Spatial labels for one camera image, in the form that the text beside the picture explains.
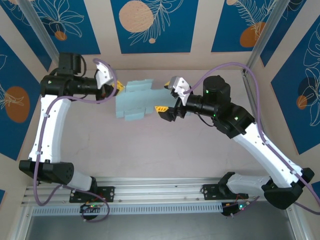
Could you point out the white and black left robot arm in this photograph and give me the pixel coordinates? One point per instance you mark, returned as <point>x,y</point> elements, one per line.
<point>50,130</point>

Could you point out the small electronics board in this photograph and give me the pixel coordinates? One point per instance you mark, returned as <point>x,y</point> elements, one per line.
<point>90,207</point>
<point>237,208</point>

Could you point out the aluminium frame post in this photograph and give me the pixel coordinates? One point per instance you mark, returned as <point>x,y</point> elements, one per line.
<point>265,35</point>
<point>40,27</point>

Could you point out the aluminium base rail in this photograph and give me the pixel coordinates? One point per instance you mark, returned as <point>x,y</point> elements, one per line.
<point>160,190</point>

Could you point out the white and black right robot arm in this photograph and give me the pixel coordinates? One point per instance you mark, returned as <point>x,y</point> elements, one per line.
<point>270,155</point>

